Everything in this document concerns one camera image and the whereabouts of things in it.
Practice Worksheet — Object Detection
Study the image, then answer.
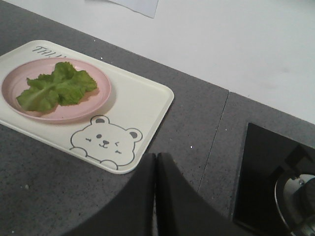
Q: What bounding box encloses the white paper sheet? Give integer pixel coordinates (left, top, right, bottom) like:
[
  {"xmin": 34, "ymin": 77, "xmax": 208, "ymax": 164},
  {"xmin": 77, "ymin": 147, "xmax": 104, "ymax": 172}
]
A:
[{"xmin": 85, "ymin": 0, "xmax": 159, "ymax": 19}]

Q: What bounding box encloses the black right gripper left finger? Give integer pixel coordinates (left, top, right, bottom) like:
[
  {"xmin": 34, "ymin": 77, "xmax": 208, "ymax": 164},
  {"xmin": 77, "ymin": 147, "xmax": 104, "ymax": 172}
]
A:
[{"xmin": 64, "ymin": 153, "xmax": 156, "ymax": 236}]

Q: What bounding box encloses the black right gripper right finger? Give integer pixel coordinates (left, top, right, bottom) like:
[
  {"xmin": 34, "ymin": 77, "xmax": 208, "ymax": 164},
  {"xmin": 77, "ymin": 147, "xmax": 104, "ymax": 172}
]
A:
[{"xmin": 156, "ymin": 153, "xmax": 249, "ymax": 236}]

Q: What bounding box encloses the green lettuce leaf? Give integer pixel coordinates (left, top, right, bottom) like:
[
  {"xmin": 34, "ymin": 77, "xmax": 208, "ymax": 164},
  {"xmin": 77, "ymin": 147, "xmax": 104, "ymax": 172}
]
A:
[{"xmin": 16, "ymin": 61, "xmax": 97, "ymax": 112}]

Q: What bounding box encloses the pink round plate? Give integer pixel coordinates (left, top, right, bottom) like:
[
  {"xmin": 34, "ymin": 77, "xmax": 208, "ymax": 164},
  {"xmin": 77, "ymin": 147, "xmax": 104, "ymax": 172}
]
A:
[{"xmin": 1, "ymin": 58, "xmax": 111, "ymax": 123}]

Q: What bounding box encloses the black glass gas stove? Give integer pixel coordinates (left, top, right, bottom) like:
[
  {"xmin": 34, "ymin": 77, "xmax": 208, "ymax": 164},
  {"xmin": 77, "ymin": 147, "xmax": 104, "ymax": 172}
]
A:
[{"xmin": 233, "ymin": 123, "xmax": 315, "ymax": 236}]

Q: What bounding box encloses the cream bear serving tray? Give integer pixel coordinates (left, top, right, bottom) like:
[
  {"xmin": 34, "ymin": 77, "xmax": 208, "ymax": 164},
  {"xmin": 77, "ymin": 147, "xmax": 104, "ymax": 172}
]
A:
[{"xmin": 0, "ymin": 40, "xmax": 174, "ymax": 174}]

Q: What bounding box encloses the silver stove burner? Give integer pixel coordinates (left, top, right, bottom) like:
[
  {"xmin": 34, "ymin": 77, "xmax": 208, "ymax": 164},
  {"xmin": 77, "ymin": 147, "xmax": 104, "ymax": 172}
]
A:
[{"xmin": 274, "ymin": 171, "xmax": 315, "ymax": 236}]

